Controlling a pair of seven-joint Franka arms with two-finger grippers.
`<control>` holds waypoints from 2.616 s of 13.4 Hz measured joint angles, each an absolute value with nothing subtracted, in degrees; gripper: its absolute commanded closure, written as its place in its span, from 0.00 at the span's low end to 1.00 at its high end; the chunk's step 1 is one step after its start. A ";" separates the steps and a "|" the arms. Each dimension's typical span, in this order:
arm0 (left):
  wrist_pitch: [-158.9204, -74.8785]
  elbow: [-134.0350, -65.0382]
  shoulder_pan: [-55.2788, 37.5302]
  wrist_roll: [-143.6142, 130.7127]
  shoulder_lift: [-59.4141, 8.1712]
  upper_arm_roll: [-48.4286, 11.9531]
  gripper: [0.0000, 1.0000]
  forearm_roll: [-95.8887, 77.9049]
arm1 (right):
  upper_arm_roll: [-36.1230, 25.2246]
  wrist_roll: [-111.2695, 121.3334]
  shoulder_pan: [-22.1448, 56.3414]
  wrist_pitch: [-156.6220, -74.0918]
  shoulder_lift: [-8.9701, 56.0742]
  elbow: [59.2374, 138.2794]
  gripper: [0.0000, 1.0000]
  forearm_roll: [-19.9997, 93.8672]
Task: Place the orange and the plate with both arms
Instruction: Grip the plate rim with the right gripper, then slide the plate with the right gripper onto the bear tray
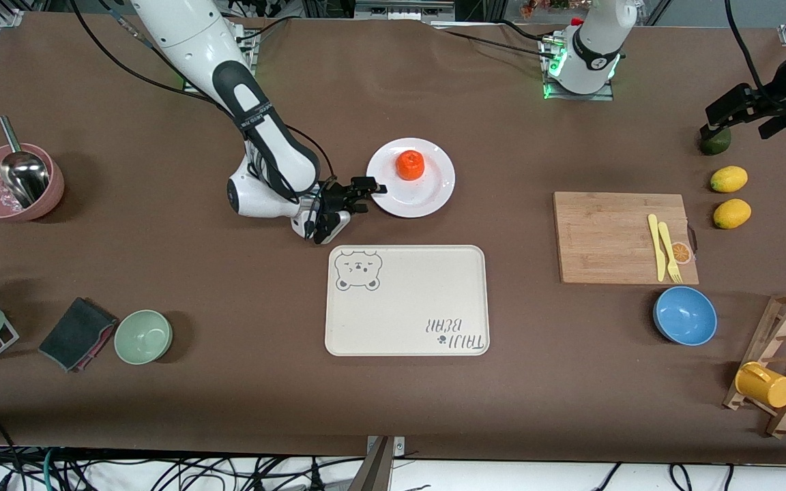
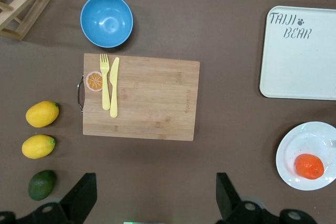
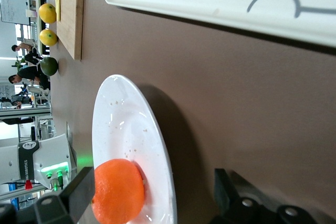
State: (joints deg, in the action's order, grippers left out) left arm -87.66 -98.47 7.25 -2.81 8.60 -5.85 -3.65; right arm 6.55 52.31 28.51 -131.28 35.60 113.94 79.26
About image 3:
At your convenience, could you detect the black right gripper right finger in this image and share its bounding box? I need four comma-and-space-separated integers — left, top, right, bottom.
209, 168, 274, 224

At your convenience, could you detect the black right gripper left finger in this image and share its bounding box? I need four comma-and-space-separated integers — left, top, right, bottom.
34, 166, 95, 224

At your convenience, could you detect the orange fruit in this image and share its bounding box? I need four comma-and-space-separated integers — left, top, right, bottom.
91, 158, 145, 224

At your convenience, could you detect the white round plate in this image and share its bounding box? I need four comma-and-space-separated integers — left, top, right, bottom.
91, 74, 178, 224

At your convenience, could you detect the person in black top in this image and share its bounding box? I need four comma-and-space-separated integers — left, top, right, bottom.
7, 66, 51, 90

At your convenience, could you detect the dark green avocado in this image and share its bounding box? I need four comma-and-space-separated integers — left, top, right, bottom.
40, 56, 59, 77

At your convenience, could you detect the person in white shirt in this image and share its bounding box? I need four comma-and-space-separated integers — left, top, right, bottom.
11, 39, 35, 54

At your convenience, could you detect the yellow lemon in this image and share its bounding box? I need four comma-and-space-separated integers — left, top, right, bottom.
39, 29, 58, 47
38, 3, 58, 24

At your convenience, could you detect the wooden cutting board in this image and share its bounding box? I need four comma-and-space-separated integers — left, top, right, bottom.
56, 0, 86, 61

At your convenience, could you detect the whiteboard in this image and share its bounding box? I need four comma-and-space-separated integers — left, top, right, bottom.
0, 0, 31, 25

